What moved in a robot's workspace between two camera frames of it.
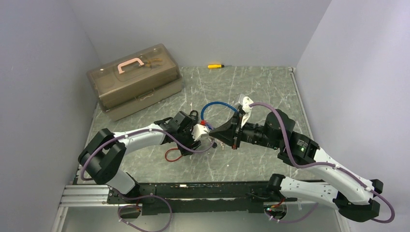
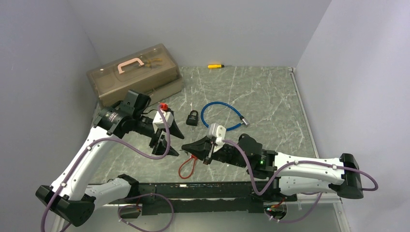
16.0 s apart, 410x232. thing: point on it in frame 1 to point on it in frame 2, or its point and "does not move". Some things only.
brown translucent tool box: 125,85 does not move
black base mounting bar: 204,197 does not move
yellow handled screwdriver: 215,66 does not move
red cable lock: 203,123 to 192,156
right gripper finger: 228,131 to 204,144
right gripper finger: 229,137 to 200,152
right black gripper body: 242,134 to 225,154
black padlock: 194,117 does not move
